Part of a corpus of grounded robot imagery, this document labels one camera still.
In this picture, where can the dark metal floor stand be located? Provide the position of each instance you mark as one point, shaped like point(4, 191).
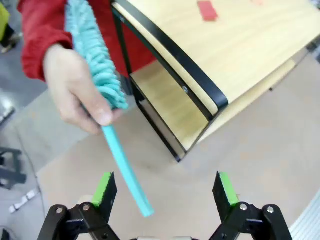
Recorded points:
point(11, 172)

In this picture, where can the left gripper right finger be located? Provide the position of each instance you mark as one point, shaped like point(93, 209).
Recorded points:
point(223, 197)

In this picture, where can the person's right hand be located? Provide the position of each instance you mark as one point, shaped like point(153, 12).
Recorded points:
point(72, 85)

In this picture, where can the person in yellow jacket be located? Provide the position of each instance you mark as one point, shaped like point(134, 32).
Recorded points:
point(3, 22)

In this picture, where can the person's right forearm red sleeve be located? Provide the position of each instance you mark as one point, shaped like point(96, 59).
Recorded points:
point(40, 30)

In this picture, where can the white label strip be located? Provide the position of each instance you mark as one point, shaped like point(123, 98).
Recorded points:
point(23, 200)

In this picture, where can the teal microfibre duster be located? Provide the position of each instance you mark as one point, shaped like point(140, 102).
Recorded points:
point(95, 50)

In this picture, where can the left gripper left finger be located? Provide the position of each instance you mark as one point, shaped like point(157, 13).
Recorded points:
point(105, 200)

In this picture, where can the two-tier wooden black-frame shelf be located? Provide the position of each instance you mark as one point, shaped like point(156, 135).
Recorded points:
point(225, 50)

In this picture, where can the person in red jacket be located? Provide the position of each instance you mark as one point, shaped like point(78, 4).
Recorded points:
point(110, 37)

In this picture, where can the red paper scrap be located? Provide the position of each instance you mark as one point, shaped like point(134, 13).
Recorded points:
point(207, 11)

